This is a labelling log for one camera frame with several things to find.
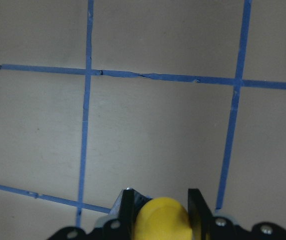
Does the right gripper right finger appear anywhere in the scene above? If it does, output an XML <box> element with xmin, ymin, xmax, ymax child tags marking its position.
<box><xmin>188</xmin><ymin>188</ymin><xmax>236</xmax><ymax>240</ymax></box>

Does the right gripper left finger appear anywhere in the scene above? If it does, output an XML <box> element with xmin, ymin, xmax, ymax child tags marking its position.
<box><xmin>93</xmin><ymin>189</ymin><xmax>134</xmax><ymax>240</ymax></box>

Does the yellow push button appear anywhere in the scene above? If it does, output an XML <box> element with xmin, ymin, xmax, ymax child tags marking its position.
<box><xmin>132</xmin><ymin>190</ymin><xmax>193</xmax><ymax>240</ymax></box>

